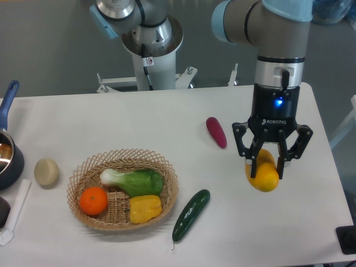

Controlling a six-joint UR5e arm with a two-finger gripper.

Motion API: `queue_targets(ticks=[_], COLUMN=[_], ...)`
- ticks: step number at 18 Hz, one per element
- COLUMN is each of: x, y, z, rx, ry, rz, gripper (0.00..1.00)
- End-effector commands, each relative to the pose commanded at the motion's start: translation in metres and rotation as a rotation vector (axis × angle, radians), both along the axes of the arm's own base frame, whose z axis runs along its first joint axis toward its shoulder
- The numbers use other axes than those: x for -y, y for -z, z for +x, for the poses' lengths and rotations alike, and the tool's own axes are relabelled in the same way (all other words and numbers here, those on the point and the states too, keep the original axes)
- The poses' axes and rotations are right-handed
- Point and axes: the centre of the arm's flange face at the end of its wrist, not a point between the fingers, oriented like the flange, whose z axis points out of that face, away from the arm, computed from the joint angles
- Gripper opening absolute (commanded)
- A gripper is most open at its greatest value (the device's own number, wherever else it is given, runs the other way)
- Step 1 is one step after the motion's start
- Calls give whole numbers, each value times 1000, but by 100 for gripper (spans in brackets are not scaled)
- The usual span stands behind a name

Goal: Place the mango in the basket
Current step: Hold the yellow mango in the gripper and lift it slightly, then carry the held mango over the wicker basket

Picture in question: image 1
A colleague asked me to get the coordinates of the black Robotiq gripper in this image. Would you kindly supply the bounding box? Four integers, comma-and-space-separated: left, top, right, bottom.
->
231, 82, 314, 180

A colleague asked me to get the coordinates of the yellow mango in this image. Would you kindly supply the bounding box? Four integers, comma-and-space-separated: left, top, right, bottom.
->
245, 149, 279, 192

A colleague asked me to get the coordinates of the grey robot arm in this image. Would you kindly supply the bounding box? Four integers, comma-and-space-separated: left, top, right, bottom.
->
90, 1, 312, 177

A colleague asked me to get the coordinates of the woven wicker basket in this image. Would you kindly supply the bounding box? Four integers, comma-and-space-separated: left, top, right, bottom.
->
67, 149, 179, 231

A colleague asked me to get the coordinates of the purple sweet potato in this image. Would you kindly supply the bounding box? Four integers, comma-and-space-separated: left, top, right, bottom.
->
206, 117, 227, 149

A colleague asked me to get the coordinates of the green cucumber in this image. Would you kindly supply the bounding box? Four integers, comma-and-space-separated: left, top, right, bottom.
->
171, 189, 211, 251

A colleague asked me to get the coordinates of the black device right edge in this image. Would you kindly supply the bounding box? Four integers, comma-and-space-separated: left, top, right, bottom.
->
335, 225, 356, 255

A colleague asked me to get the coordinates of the green bok choy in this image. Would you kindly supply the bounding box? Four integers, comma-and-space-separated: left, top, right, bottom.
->
100, 169, 164, 197

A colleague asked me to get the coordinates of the yellow bell pepper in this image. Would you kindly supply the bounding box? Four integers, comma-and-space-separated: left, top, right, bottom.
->
129, 195, 162, 224

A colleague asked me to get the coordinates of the orange fruit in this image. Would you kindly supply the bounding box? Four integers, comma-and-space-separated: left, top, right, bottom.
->
79, 187, 108, 216

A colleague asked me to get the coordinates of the beige round potato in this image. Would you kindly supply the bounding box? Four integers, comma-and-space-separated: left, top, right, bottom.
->
34, 158, 59, 186

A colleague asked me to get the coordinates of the dark blue saucepan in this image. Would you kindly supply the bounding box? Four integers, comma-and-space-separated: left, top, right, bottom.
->
1, 80, 24, 190

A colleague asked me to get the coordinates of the dark object left edge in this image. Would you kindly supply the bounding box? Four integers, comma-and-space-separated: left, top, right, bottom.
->
0, 197, 11, 228

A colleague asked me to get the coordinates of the white frame right edge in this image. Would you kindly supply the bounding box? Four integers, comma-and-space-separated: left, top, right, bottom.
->
329, 95, 355, 149

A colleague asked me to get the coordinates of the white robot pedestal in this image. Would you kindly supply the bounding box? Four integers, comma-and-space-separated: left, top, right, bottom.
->
96, 47, 239, 93

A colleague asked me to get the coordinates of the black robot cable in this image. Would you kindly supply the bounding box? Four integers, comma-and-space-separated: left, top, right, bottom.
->
140, 43, 154, 91

